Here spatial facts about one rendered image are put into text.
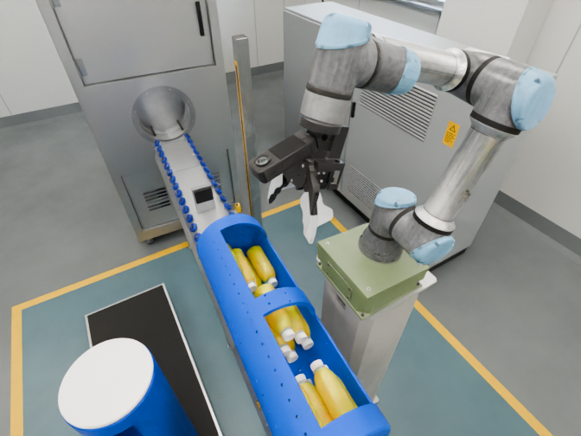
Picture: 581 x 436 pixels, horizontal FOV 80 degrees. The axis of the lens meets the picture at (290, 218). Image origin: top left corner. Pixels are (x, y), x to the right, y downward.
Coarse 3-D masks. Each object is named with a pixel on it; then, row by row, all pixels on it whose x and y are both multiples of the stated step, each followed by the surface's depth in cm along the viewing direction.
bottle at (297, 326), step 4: (288, 308) 116; (292, 308) 117; (292, 312) 115; (296, 312) 116; (292, 316) 114; (296, 316) 114; (300, 316) 116; (292, 320) 113; (296, 320) 113; (300, 320) 114; (292, 324) 112; (296, 324) 112; (300, 324) 113; (292, 328) 112; (296, 328) 112; (300, 328) 112; (296, 332) 112; (304, 332) 114
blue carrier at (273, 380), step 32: (224, 224) 132; (256, 224) 138; (224, 256) 123; (224, 288) 117; (288, 288) 112; (256, 320) 104; (320, 320) 116; (256, 352) 99; (320, 352) 117; (256, 384) 98; (288, 384) 90; (352, 384) 105; (288, 416) 86; (352, 416) 83
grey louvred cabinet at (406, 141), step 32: (288, 32) 312; (384, 32) 248; (416, 32) 248; (288, 64) 331; (288, 96) 352; (352, 96) 266; (384, 96) 235; (416, 96) 212; (448, 96) 193; (288, 128) 377; (352, 128) 279; (384, 128) 246; (416, 128) 220; (448, 128) 200; (352, 160) 294; (384, 160) 258; (416, 160) 230; (448, 160) 208; (512, 160) 224; (352, 192) 309; (416, 192) 241; (480, 192) 228; (480, 224) 263; (448, 256) 269
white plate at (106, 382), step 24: (96, 360) 113; (120, 360) 113; (144, 360) 113; (72, 384) 108; (96, 384) 108; (120, 384) 108; (144, 384) 108; (72, 408) 102; (96, 408) 102; (120, 408) 102
